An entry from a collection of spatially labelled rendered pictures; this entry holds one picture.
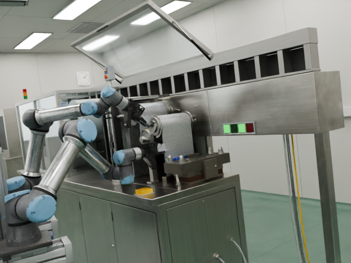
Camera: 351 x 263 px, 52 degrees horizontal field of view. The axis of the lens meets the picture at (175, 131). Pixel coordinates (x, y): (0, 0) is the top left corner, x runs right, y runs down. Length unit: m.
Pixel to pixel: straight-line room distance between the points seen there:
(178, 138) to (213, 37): 3.48
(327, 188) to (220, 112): 0.74
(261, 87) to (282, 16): 2.87
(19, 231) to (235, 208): 1.22
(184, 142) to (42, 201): 1.01
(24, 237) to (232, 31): 4.23
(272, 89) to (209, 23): 3.77
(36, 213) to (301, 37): 1.45
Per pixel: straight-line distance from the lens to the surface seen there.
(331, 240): 2.19
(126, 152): 2.03
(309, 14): 4.64
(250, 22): 5.14
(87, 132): 1.79
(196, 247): 2.11
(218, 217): 2.19
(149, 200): 1.88
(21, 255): 1.84
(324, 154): 2.06
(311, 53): 1.89
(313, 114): 1.87
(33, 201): 1.66
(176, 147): 2.26
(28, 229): 1.81
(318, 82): 1.89
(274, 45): 2.00
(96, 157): 2.04
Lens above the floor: 1.33
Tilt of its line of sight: 3 degrees down
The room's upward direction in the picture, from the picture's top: 7 degrees counter-clockwise
